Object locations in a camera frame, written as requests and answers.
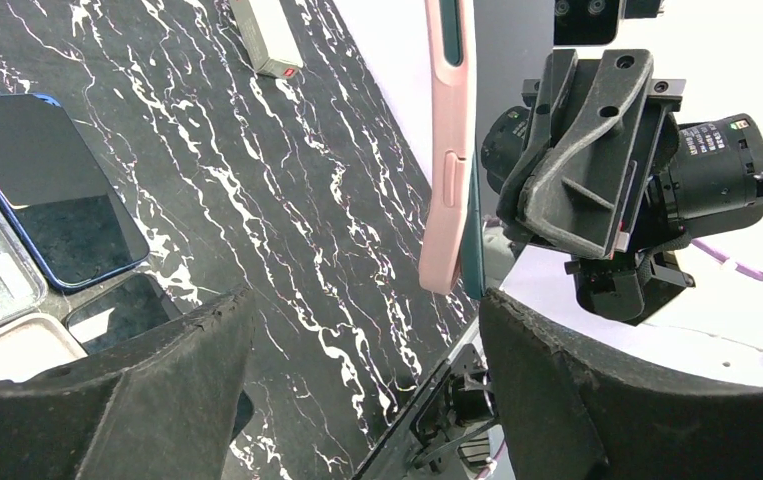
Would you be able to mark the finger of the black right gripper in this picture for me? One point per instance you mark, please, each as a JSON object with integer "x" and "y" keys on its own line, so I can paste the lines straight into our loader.
{"x": 571, "y": 184}

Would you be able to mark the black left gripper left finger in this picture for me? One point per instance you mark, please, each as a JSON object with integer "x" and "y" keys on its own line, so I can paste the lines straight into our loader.
{"x": 52, "y": 427}

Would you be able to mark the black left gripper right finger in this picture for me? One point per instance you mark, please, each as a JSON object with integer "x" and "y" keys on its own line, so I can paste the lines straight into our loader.
{"x": 572, "y": 407}

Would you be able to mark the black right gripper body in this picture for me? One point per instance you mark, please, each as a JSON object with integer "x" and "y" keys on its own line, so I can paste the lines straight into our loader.
{"x": 689, "y": 181}

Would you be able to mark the green phone from pink case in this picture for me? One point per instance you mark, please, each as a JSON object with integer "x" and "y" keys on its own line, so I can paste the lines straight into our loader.
{"x": 513, "y": 40}

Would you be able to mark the black phone pink case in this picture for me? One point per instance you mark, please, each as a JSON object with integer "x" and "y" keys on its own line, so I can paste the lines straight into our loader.
{"x": 453, "y": 56}

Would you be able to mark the blue phone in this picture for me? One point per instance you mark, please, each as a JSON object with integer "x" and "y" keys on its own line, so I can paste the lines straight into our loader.
{"x": 58, "y": 199}

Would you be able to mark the black phone from cream case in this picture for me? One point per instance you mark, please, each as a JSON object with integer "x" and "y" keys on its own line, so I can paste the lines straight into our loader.
{"x": 122, "y": 311}

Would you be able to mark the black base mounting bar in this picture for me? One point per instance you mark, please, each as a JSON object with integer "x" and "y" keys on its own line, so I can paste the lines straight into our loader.
{"x": 449, "y": 429}

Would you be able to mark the white box red labels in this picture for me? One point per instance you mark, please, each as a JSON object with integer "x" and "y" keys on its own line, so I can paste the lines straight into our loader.
{"x": 267, "y": 38}

